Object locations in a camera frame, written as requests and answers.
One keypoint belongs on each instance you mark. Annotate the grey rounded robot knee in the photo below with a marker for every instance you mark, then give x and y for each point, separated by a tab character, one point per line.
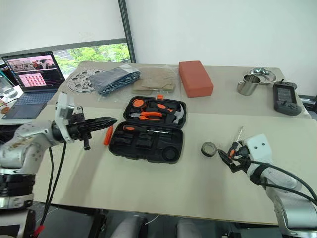
128	228
188	229

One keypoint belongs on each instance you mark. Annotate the dark grey window post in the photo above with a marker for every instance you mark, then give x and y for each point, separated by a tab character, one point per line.
126	29

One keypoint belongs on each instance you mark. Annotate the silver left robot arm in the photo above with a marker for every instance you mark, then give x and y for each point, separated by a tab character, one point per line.
24	141

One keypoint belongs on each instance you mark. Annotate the orange black tape measure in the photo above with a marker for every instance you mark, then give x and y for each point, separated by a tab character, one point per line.
138	103

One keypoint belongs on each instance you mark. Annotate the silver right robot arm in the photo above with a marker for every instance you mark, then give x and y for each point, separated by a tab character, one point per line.
297	213

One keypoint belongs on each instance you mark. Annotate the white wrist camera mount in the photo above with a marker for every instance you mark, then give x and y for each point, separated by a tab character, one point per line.
258	146
62	106

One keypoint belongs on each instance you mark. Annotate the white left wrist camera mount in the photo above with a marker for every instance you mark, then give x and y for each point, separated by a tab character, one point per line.
62	106

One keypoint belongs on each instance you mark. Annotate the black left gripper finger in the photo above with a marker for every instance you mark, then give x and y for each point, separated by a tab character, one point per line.
101	121
99	128

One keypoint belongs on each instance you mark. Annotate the orange utility knife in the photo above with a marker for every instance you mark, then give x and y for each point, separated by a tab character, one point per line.
108	136

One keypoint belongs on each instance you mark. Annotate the black plastic tool case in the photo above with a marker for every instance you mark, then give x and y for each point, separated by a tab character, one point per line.
148	146

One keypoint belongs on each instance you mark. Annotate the stainless steel cup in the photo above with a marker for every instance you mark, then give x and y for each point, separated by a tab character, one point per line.
246	86

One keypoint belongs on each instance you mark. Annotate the tan folded cloth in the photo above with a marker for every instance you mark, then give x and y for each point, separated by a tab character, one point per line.
156	79

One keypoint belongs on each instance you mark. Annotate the black stand under table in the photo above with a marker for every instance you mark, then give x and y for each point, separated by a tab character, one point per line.
74	225

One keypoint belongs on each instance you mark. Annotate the dark grey bagged cloth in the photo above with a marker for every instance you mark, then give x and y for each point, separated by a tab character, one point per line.
111	80

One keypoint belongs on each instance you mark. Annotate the clear glass container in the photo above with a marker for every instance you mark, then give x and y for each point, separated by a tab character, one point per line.
7	89

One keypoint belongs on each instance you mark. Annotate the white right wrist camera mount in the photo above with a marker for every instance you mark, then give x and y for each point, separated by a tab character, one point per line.
258	146

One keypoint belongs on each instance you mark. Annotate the black office chair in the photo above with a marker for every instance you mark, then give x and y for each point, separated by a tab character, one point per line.
308	100

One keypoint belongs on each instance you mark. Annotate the perforated round metal plate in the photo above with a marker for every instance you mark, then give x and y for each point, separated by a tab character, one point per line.
76	83

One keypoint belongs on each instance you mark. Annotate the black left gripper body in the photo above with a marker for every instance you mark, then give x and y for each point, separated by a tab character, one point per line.
76	129

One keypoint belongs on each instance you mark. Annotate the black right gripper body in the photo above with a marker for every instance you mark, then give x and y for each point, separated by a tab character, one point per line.
241	157

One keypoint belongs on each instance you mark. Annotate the claw hammer orange black grip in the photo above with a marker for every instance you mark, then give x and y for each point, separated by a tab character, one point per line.
171	112

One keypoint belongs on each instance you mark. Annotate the shiny metal dish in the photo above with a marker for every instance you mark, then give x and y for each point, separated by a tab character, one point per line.
266	75

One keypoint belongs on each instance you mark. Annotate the grey tape roll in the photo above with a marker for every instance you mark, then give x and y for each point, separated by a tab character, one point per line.
209	148

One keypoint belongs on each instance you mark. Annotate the black handheld controller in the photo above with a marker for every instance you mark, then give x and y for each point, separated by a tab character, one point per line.
286	96

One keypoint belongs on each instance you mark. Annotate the open dark blue laptop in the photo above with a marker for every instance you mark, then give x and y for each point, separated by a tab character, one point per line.
32	74

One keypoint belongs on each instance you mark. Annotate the red-orange rectangular box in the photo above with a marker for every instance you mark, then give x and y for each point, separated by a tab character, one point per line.
195	79

